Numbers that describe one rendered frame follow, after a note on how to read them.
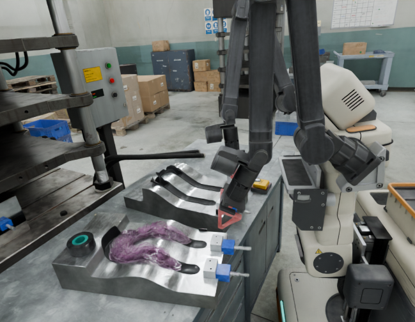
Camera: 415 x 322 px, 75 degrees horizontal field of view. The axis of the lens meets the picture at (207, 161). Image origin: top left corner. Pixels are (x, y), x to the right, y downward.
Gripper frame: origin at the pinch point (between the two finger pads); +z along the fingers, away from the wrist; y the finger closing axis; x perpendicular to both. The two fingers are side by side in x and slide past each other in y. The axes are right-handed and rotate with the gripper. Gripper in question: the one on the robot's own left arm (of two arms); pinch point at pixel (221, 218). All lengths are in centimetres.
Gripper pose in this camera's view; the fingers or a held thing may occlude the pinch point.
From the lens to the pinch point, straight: 83.4
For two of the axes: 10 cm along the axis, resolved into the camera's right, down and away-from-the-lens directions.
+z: -3.8, 8.2, 4.3
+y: -1.1, 4.3, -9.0
